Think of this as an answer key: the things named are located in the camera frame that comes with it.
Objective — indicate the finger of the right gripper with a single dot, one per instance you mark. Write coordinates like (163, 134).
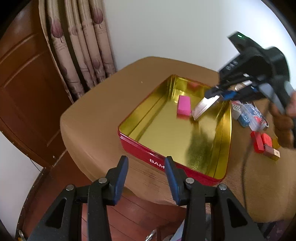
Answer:
(246, 94)
(217, 90)

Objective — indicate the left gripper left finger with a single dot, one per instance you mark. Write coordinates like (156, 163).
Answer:
(62, 220)

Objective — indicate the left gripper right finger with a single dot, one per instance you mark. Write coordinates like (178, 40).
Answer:
(229, 219)

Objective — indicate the blue red dental floss box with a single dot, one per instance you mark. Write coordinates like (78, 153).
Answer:
(257, 120)

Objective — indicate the red rectangular block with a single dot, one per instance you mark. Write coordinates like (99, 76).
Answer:
(257, 142)

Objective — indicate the pink rectangular block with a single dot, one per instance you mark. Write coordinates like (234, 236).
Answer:
(184, 105)

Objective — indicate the red lipstick with gold cap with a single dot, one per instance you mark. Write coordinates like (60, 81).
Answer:
(269, 150)

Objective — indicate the black white zigzag cube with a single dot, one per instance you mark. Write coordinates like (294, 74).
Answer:
(236, 109)

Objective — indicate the person right hand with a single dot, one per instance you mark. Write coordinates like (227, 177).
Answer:
(283, 124)

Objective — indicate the red gold metal tin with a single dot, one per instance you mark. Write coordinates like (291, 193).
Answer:
(155, 130)

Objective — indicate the brown wooden door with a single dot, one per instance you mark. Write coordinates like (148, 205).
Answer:
(32, 94)

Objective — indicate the beige patterned curtain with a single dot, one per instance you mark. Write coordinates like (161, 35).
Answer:
(77, 38)

